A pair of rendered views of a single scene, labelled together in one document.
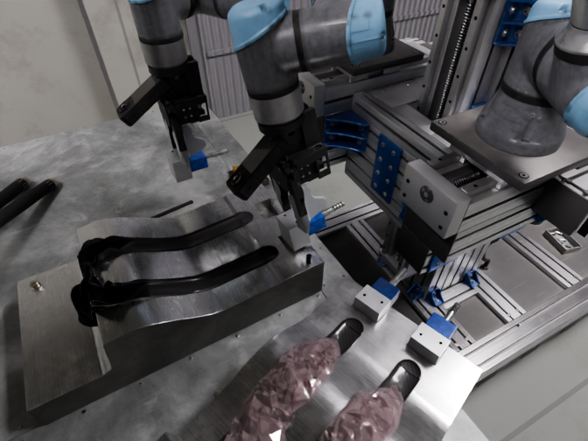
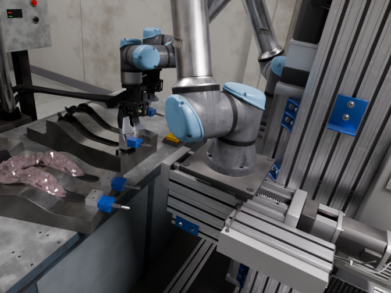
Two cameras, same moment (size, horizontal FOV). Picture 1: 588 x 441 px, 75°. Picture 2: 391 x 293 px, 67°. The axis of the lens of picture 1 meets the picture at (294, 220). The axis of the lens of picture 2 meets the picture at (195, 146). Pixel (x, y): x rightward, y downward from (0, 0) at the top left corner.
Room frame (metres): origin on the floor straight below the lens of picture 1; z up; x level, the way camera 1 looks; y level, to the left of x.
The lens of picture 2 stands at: (0.08, -0.95, 1.49)
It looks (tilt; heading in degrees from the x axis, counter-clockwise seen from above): 28 degrees down; 52
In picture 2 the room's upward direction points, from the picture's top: 8 degrees clockwise
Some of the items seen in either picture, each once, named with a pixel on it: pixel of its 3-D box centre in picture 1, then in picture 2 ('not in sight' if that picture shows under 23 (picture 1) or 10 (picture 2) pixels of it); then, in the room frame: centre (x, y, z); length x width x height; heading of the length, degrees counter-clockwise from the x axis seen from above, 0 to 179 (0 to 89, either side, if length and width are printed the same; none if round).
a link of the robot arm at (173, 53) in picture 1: (164, 50); not in sight; (0.70, 0.23, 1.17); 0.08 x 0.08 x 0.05
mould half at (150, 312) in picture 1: (171, 274); (92, 131); (0.43, 0.23, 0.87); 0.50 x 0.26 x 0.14; 120
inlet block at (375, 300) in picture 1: (386, 290); (121, 184); (0.41, -0.17, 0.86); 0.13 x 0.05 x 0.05; 137
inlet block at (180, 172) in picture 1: (199, 158); (152, 112); (0.71, 0.21, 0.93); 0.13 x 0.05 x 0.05; 120
